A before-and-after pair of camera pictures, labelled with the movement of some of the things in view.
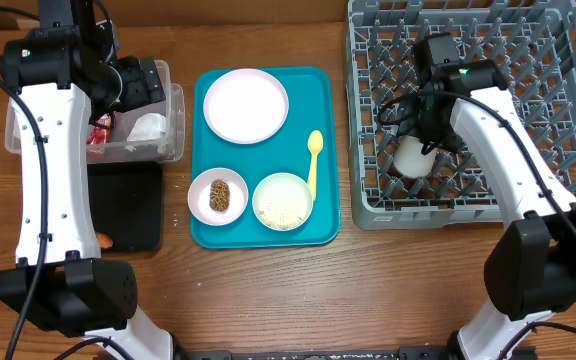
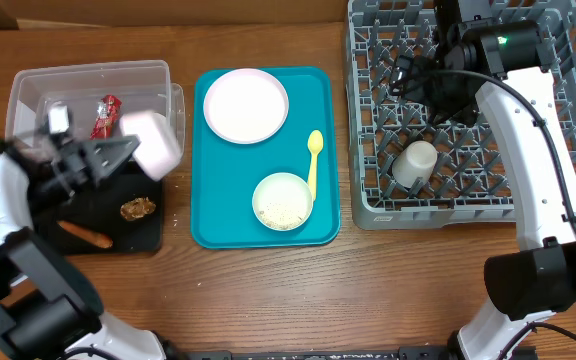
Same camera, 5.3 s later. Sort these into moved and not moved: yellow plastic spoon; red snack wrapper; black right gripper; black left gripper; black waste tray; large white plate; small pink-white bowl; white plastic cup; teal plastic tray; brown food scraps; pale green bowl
Moved: black right gripper; brown food scraps; small pink-white bowl; black left gripper; white plastic cup
Not moved: pale green bowl; yellow plastic spoon; red snack wrapper; teal plastic tray; large white plate; black waste tray
